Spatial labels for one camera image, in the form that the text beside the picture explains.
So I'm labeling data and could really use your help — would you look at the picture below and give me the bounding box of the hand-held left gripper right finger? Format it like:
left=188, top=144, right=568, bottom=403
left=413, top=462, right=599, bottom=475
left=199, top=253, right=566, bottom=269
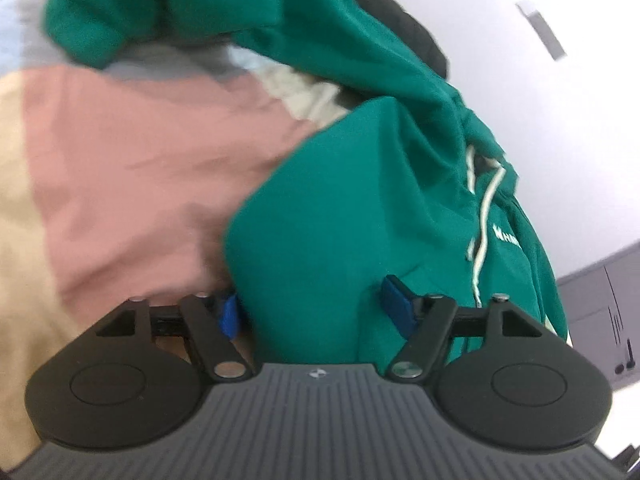
left=381, top=275, right=551, bottom=382

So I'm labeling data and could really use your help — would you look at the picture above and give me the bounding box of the green hoodie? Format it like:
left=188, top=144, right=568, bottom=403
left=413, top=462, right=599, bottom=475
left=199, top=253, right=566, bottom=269
left=44, top=0, right=568, bottom=366

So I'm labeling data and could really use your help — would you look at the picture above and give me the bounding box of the patchwork bed blanket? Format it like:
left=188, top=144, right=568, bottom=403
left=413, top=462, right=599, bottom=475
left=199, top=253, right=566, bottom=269
left=0, top=0, right=361, bottom=461

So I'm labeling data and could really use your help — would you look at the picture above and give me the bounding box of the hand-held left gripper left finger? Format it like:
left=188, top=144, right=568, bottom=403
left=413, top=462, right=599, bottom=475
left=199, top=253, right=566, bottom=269
left=92, top=291, right=256, bottom=382

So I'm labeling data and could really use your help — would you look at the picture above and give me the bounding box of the wall socket panel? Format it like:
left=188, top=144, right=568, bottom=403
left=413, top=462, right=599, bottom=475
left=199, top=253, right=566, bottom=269
left=516, top=1, right=567, bottom=62

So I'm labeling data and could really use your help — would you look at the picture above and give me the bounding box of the black puffer jacket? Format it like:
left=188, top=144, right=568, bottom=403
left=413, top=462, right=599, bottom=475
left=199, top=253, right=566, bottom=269
left=332, top=0, right=448, bottom=81

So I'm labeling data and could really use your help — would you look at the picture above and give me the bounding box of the grey door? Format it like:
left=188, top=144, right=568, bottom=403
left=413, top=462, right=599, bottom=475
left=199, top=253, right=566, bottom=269
left=555, top=242, right=640, bottom=391

